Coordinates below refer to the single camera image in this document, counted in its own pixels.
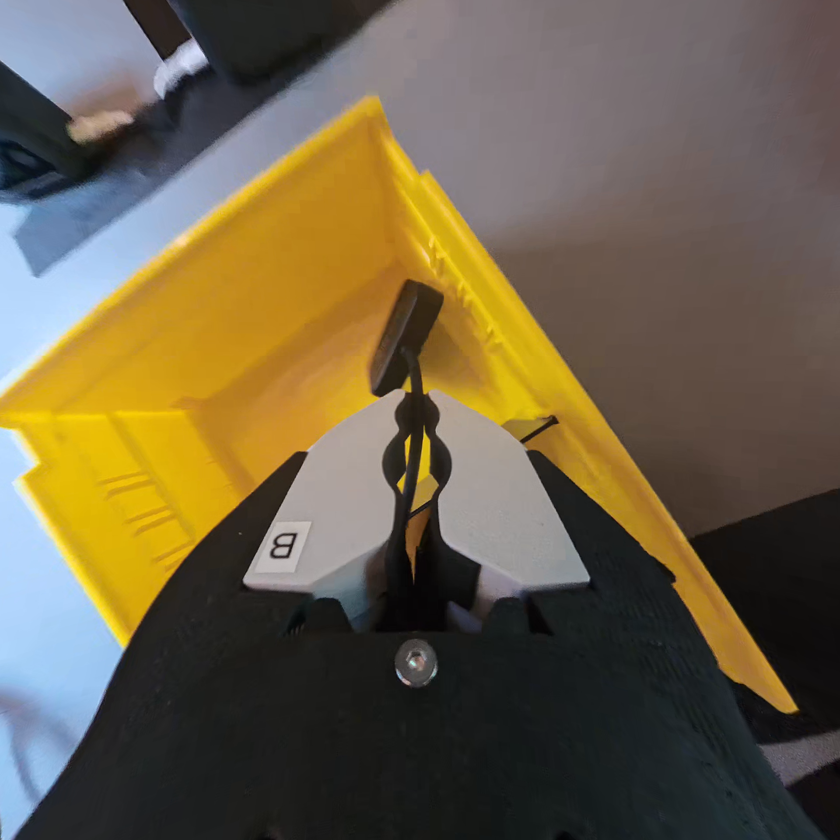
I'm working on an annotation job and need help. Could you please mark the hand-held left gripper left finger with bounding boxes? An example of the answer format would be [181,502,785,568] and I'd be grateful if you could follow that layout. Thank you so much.
[243,388,411,631]

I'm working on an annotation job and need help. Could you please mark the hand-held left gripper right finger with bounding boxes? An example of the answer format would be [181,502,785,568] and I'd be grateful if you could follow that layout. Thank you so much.
[420,389,590,618]

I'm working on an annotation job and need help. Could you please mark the black hdmi adapter hub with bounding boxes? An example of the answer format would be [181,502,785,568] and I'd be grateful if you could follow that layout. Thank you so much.
[371,279,445,624]

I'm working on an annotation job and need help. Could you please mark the large yellow plastic bin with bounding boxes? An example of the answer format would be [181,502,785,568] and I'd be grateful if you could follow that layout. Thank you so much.
[0,95,798,716]

